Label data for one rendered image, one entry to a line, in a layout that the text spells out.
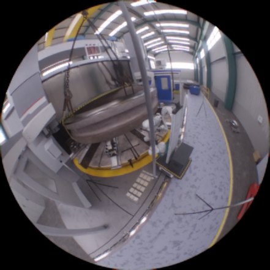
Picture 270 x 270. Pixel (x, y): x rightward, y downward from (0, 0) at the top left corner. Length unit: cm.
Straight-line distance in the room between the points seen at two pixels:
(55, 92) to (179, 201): 591
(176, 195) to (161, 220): 76
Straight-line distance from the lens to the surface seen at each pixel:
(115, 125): 235
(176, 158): 174
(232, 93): 994
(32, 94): 310
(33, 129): 260
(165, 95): 711
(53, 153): 443
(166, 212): 233
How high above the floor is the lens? 229
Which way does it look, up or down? 39 degrees down
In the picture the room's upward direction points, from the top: 15 degrees counter-clockwise
